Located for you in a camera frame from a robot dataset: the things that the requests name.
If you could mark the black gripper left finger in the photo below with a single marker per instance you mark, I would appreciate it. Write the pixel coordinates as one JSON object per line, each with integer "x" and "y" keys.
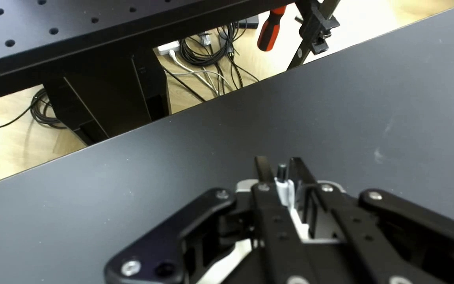
{"x": 188, "y": 243}

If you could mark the black tripod stand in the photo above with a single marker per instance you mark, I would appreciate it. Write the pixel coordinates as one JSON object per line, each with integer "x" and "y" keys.
{"x": 318, "y": 21}

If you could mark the red handled clamp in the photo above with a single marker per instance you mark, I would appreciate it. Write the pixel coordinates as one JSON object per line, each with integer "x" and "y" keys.
{"x": 270, "y": 29}

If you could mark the black perforated optical breadboard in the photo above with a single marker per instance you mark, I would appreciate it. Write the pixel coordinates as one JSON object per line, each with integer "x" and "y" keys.
{"x": 97, "y": 57}

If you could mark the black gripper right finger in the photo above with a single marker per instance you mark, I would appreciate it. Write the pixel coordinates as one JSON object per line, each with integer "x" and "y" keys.
{"x": 393, "y": 240}

